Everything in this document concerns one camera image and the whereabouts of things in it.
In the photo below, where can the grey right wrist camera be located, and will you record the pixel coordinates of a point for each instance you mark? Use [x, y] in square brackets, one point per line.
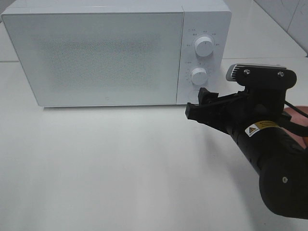
[233, 69]

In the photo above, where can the pink round plate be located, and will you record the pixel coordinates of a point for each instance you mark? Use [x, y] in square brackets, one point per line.
[298, 119]

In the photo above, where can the white microwave door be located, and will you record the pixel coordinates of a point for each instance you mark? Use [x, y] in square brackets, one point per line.
[98, 59]

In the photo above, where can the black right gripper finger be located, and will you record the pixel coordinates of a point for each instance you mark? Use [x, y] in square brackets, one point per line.
[194, 112]
[206, 97]

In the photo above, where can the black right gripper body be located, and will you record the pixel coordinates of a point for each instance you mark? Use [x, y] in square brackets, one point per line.
[263, 98]

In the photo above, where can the white microwave oven body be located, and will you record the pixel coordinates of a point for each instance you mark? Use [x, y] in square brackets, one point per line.
[200, 17]

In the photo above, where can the upper white power knob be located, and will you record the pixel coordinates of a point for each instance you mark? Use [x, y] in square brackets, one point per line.
[204, 46]

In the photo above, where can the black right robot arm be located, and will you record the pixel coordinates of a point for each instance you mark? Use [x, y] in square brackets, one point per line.
[281, 163]

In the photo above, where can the round white door button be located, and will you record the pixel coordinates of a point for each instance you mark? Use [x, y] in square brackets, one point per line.
[193, 96]

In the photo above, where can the lower white timer knob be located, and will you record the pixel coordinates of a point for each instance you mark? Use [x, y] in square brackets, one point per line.
[199, 76]

